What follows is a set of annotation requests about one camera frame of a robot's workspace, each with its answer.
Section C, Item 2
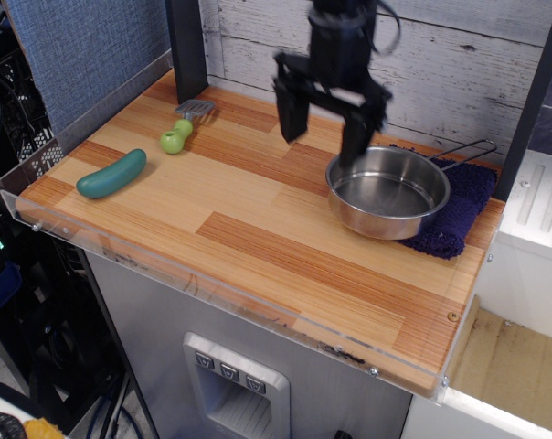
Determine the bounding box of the dark vertical post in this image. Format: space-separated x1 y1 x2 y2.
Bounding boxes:
165 0 208 104
493 24 552 201

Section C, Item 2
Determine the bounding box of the white toy sink unit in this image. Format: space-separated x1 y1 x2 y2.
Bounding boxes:
403 151 552 438

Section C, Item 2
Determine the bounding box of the purple folded towel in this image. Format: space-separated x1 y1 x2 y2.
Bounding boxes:
398 163 498 260

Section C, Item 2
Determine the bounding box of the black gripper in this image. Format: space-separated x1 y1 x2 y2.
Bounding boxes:
274 22 392 167

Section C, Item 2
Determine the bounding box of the silver toy fridge cabinet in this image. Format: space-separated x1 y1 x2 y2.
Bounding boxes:
88 254 411 438

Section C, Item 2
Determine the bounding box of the blue fabric panel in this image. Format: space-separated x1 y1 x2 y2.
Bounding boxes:
4 1 170 133

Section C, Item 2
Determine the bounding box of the green toy cucumber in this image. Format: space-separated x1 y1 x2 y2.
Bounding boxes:
76 149 147 199

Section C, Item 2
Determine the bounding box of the dark left vertical post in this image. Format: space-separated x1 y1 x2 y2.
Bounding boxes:
165 0 208 104

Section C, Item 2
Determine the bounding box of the stainless steel pot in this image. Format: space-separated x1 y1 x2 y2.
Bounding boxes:
325 138 498 241

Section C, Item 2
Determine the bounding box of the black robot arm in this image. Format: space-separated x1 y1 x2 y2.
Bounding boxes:
273 1 400 167

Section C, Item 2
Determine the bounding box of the clear acrylic table guard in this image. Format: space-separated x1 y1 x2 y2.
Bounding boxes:
0 55 485 400

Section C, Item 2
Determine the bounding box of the yellow object at corner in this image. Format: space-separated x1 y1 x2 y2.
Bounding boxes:
23 418 66 439

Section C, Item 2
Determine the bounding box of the green handled toy spatula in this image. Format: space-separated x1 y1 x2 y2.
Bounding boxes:
159 100 215 155

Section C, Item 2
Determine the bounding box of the dark right vertical post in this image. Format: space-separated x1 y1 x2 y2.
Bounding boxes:
493 24 552 201

